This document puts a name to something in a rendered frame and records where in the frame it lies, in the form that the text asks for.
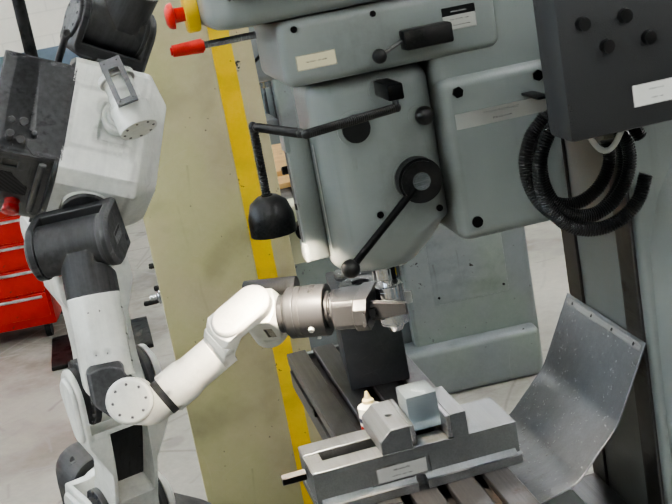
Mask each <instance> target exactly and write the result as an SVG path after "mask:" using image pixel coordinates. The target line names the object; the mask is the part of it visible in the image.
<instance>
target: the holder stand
mask: <svg viewBox="0 0 672 504"><path fill-rule="evenodd" d="M325 276H326V281H327V284H328V285H329V287H330V289H331V290H334V289H339V288H340V287H350V286H360V285H362V283H363V282H373V281H376V280H374V279H373V276H372V271H360V273H359V275H358V276H357V277H355V278H353V279H348V278H346V277H344V276H343V274H342V272H341V268H337V269H336V270H334V271H333V272H328V273H326V274H325ZM376 282H377V283H378V282H380V281H376ZM336 334H337V340H338V345H339V350H340V355H341V358H342V361H343V365H344V368H345V371H346V374H347V378H348V381H349V384H350V387H351V389H352V390H355V389H360V388H365V387H370V386H375V385H380V384H384V383H389V382H394V381H399V380H404V379H409V378H410V374H409V369H408V363H407V357H406V351H405V346H404V340H403V334H402V330H400V331H395V332H393V331H390V330H389V329H388V327H384V326H382V325H381V320H376V322H375V324H374V326H373V328H372V330H365V331H358V330H357V329H356V328H355V329H344V330H336Z"/></svg>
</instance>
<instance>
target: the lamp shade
mask: <svg viewBox="0 0 672 504"><path fill-rule="evenodd" d="M248 224H249V229H250V234H251V238H252V239H254V240H269V239H275V238H279V237H283V236H286V235H289V234H291V233H293V232H295V231H296V230H297V226H296V221H295V215H294V211H293V209H292V208H291V206H290V204H289V202H288V200H287V199H286V198H285V197H283V196H281V195H278V194H276V193H270V194H269V195H263V194H262V195H261V196H258V197H257V198H256V199H255V200H254V201H253V202H252V203H251V204H250V207H249V215H248Z"/></svg>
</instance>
